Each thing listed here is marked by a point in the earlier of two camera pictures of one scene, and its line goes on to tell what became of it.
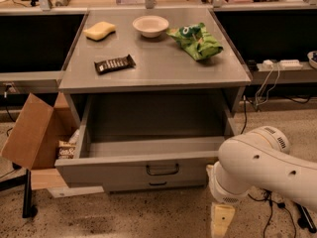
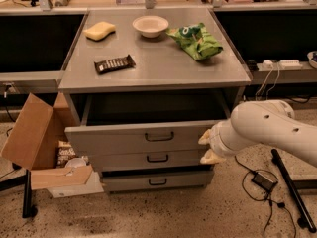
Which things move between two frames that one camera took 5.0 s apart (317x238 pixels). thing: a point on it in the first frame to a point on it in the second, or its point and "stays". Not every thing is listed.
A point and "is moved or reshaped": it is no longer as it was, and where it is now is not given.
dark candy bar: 114,64 stays
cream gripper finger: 210,172 to 206,137
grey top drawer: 166,138 is moved or reshaped
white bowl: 151,26 stays
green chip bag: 196,39 stays
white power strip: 268,64 stays
